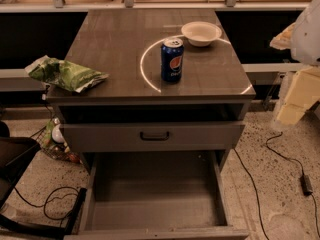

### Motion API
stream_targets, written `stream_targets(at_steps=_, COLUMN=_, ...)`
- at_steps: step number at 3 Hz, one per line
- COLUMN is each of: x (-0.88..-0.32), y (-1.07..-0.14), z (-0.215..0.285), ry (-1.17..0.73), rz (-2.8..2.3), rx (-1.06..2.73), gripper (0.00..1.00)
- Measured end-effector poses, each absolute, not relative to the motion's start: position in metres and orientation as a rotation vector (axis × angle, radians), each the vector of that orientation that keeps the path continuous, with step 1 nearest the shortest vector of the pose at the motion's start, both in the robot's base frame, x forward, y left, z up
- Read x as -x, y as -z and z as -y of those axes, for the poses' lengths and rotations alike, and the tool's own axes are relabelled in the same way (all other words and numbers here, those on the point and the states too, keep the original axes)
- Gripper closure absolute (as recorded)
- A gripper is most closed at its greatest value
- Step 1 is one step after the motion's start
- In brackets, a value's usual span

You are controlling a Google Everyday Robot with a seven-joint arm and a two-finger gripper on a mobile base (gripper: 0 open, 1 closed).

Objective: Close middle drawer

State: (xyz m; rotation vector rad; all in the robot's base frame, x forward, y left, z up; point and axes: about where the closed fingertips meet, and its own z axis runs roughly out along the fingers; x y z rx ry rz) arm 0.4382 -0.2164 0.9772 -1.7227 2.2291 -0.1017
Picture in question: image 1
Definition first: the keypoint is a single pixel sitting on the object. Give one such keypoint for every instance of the grey drawer cabinet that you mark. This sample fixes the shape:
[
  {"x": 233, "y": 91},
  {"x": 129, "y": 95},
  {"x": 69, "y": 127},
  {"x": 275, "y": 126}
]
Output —
[{"x": 125, "y": 44}]

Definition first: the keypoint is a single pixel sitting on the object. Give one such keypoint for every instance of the wire basket with items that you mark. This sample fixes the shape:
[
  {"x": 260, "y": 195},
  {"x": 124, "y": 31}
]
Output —
[{"x": 53, "y": 144}]

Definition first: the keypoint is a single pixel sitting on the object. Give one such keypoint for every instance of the blue Pepsi can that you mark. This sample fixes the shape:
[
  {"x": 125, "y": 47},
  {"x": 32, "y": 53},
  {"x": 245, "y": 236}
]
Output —
[{"x": 172, "y": 51}]

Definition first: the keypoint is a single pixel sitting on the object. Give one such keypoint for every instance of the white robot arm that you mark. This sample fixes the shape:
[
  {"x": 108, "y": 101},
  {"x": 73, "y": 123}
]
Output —
[{"x": 302, "y": 38}]

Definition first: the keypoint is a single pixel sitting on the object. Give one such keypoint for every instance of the grey drawer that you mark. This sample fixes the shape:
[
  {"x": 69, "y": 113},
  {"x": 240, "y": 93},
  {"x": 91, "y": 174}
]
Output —
[
  {"x": 130, "y": 137},
  {"x": 156, "y": 196}
]

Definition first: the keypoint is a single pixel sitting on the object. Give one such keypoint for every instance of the green chip bag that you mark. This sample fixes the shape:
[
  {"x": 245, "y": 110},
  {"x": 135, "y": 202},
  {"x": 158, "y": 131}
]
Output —
[{"x": 64, "y": 74}]

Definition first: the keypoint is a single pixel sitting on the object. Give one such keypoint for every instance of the black chair base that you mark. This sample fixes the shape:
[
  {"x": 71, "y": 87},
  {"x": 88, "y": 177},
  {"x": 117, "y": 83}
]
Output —
[{"x": 16, "y": 153}]

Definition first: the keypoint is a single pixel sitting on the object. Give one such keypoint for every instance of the grey top drawer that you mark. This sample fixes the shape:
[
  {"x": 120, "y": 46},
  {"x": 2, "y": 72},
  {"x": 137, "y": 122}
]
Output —
[{"x": 130, "y": 137}]

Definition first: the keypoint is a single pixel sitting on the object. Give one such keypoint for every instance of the white bowl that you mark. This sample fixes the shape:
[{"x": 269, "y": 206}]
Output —
[{"x": 201, "y": 34}]

